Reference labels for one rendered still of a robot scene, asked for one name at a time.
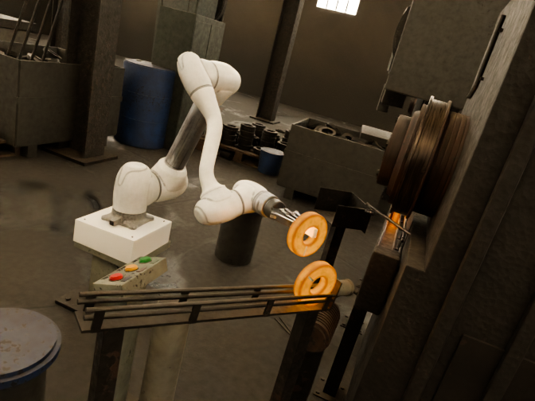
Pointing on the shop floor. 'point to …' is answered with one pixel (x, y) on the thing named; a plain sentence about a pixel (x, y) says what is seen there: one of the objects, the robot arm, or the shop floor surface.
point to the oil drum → (145, 104)
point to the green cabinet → (200, 29)
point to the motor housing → (315, 352)
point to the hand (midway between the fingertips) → (308, 229)
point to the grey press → (435, 58)
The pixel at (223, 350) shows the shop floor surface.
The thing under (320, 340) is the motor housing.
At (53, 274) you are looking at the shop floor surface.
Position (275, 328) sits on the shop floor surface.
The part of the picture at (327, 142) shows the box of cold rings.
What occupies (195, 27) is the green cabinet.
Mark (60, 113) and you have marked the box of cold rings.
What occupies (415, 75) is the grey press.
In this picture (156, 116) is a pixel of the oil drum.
